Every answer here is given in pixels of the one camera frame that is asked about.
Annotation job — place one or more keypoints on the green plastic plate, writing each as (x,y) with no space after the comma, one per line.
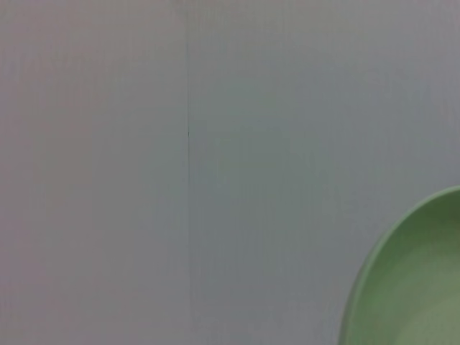
(413,280)

